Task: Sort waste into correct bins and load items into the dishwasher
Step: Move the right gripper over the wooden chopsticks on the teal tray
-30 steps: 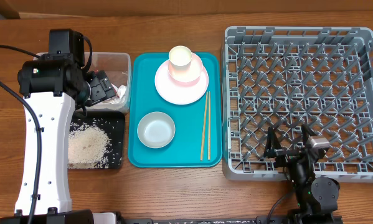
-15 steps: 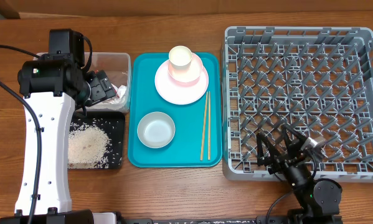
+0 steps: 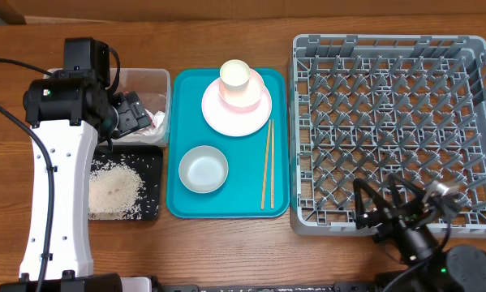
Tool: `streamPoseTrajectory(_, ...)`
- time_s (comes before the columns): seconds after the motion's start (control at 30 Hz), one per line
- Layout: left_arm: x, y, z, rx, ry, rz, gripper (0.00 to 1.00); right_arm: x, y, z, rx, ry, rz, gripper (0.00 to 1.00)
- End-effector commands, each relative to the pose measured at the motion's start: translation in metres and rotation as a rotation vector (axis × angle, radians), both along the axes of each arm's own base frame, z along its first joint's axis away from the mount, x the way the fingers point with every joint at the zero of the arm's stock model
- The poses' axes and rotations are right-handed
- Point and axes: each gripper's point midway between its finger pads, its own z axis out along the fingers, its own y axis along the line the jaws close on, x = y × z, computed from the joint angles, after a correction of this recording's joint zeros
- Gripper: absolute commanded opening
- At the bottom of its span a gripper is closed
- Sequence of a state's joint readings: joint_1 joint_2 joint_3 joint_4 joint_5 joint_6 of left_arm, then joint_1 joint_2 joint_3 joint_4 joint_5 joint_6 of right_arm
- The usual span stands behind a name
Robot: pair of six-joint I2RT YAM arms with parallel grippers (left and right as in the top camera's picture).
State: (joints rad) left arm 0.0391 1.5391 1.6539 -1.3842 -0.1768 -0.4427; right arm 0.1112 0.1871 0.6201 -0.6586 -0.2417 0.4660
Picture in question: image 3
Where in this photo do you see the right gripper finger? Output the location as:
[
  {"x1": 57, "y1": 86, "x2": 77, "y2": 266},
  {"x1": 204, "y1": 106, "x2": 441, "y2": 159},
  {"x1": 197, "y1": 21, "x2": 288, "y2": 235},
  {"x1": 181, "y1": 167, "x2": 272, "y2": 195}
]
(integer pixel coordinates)
[
  {"x1": 352, "y1": 177, "x2": 394, "y2": 230},
  {"x1": 387, "y1": 174, "x2": 425, "y2": 211}
]

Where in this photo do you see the white napkin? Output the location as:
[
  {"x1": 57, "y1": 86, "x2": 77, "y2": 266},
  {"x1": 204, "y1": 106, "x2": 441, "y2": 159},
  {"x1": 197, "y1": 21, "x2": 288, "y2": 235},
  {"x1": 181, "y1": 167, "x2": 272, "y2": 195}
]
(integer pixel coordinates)
[{"x1": 125, "y1": 110, "x2": 166, "y2": 140}]

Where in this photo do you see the white rice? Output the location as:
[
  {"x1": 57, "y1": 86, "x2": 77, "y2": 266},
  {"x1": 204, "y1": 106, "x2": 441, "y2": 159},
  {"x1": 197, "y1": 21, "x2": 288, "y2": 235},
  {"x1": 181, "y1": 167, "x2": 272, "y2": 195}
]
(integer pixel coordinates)
[{"x1": 88, "y1": 158, "x2": 161, "y2": 221}]

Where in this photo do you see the grey metal bowl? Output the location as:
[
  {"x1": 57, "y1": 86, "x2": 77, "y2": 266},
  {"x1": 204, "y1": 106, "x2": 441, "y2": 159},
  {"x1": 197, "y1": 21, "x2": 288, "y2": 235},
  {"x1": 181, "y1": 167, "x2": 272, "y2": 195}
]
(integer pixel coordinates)
[{"x1": 178, "y1": 145, "x2": 229, "y2": 194}]

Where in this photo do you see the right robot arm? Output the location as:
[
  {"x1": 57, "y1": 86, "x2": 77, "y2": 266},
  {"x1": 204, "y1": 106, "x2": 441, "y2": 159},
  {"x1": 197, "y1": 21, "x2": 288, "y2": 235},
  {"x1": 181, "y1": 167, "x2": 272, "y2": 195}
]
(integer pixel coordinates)
[{"x1": 353, "y1": 174, "x2": 486, "y2": 292}]

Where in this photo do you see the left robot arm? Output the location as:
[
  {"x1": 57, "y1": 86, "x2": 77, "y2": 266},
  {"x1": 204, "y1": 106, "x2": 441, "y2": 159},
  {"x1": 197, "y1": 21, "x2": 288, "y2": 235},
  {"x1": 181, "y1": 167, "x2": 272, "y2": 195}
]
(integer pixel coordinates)
[{"x1": 0, "y1": 37, "x2": 151, "y2": 291}]

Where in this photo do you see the grey dishwasher rack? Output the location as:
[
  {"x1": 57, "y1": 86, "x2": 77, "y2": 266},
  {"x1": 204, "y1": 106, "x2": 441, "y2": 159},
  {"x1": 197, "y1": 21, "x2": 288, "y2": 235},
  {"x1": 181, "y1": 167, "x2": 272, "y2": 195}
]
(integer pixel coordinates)
[{"x1": 289, "y1": 34, "x2": 486, "y2": 238}]

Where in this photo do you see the clear plastic bin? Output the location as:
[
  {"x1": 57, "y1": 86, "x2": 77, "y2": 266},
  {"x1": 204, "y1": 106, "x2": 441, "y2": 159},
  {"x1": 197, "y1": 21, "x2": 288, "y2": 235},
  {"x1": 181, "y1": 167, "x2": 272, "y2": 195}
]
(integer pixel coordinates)
[{"x1": 43, "y1": 67, "x2": 172, "y2": 148}]

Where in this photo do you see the black plastic tray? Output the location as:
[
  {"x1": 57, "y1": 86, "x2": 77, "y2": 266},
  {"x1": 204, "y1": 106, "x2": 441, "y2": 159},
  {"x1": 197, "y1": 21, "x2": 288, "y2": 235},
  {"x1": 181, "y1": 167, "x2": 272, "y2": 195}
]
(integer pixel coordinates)
[{"x1": 86, "y1": 144, "x2": 165, "y2": 222}]

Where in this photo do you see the teal serving tray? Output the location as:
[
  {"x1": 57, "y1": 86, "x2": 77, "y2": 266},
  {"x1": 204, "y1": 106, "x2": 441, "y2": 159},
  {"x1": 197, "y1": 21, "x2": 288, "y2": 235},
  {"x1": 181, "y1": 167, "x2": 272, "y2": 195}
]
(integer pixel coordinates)
[{"x1": 166, "y1": 68, "x2": 290, "y2": 219}]

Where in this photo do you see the white round plate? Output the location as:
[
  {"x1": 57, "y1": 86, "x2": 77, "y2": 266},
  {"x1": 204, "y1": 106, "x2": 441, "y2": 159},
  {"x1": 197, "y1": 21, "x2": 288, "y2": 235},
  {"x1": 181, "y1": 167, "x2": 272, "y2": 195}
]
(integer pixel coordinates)
[{"x1": 201, "y1": 78, "x2": 273, "y2": 137}]

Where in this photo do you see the white cup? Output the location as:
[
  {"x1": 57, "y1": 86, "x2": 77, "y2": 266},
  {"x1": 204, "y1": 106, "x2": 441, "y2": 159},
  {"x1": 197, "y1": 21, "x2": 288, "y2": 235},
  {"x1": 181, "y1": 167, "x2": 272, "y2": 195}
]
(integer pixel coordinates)
[{"x1": 219, "y1": 59, "x2": 251, "y2": 95}]

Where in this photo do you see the pink bowl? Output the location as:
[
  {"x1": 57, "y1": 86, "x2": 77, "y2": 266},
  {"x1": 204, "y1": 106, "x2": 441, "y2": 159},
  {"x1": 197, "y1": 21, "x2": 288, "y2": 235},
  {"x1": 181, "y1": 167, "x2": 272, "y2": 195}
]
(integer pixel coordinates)
[{"x1": 219, "y1": 69, "x2": 265, "y2": 110}]

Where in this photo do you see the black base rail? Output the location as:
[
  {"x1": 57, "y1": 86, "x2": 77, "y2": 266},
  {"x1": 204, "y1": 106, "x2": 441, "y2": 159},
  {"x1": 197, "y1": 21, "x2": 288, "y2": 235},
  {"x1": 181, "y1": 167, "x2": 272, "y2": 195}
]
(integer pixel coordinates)
[{"x1": 123, "y1": 275, "x2": 389, "y2": 292}]

